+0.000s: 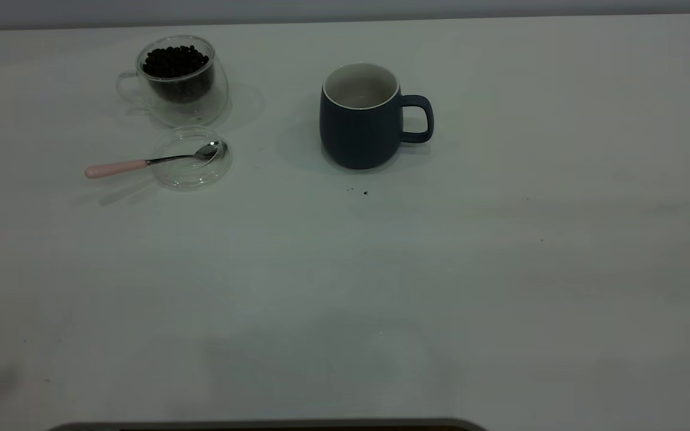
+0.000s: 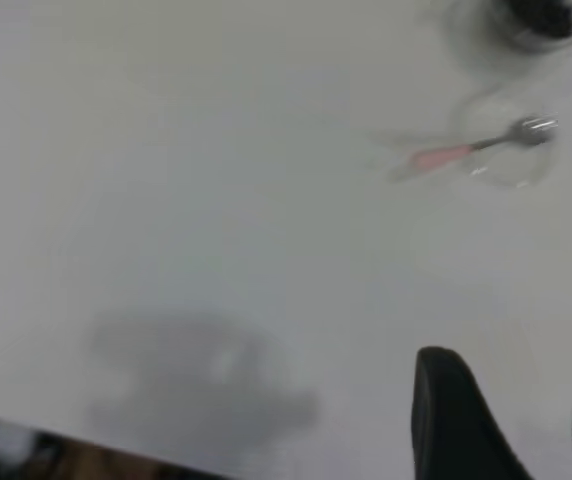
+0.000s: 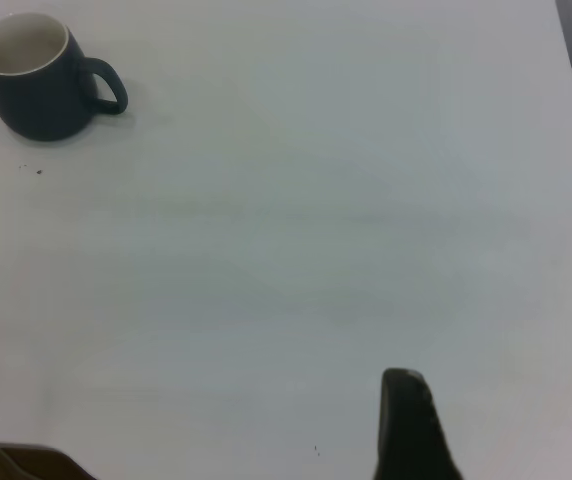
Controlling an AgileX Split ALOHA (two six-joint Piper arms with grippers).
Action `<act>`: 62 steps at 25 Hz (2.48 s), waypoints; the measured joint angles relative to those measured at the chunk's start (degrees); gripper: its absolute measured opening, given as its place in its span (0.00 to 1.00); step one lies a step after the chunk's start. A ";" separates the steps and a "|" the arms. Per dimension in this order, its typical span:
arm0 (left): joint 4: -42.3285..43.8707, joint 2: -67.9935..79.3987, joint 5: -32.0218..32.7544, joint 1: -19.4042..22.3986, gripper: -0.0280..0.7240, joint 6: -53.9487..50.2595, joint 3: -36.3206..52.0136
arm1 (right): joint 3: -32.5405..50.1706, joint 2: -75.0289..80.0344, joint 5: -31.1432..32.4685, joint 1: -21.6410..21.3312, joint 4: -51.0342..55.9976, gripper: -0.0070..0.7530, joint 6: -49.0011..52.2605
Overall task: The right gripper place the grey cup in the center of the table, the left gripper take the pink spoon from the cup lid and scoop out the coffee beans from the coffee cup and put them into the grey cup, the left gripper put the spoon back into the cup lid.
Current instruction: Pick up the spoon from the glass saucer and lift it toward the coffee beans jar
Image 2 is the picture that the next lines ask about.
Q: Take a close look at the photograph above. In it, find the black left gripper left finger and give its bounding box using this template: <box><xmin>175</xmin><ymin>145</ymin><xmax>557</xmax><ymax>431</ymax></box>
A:
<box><xmin>410</xmin><ymin>345</ymin><xmax>536</xmax><ymax>480</ymax></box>

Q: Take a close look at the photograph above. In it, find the pink-handled metal spoon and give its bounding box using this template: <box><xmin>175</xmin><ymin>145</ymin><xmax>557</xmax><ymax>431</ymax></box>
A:
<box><xmin>412</xmin><ymin>114</ymin><xmax>561</xmax><ymax>172</ymax></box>

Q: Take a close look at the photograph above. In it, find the heap of coffee beans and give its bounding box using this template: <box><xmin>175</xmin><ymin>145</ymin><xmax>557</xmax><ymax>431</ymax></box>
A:
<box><xmin>504</xmin><ymin>0</ymin><xmax>572</xmax><ymax>42</ymax></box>

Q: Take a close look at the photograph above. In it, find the clear glass saucer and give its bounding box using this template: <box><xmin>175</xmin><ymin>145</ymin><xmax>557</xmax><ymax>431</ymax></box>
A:
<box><xmin>451</xmin><ymin>92</ymin><xmax>558</xmax><ymax>190</ymax></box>

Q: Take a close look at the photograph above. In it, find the clear double-wall glass cup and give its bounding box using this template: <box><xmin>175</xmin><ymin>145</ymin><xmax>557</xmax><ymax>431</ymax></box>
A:
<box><xmin>428</xmin><ymin>0</ymin><xmax>572</xmax><ymax>69</ymax></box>

